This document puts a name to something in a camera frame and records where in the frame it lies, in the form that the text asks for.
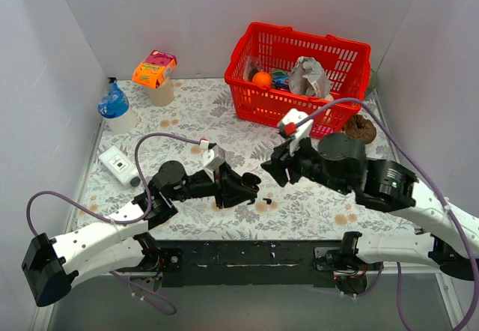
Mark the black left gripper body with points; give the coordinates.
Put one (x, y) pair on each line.
(221, 188)

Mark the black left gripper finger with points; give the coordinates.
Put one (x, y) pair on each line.
(241, 190)
(234, 200)

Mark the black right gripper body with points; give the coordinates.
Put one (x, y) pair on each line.
(290, 165)

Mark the black case with gold line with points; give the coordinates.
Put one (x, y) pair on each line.
(251, 181)

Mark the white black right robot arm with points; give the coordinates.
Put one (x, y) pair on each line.
(445, 238)

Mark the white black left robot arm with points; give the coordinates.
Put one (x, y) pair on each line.
(54, 265)

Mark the blue green snack packet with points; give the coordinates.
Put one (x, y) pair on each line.
(280, 79)

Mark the crumpled grey white bag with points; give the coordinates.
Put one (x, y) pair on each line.
(308, 78)

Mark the orange fruit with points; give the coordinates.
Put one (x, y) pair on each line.
(262, 79)

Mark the red plastic shopping basket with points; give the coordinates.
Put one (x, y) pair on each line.
(346, 62)

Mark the clear dark snack packet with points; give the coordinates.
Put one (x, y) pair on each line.
(252, 66)

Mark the beige paper cup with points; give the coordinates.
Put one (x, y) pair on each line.
(163, 95)

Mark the white tube black cap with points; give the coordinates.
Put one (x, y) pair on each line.
(120, 166)

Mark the white bottle blue cap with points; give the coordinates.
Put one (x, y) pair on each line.
(116, 111)

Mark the orange pink snack pack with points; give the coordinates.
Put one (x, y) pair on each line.
(155, 69)

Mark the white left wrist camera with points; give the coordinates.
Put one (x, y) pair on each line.
(213, 157)

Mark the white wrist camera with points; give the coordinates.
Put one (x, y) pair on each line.
(213, 157)
(290, 129)

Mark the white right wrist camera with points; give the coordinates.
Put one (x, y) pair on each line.
(290, 129)

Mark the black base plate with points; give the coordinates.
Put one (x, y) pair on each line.
(316, 263)

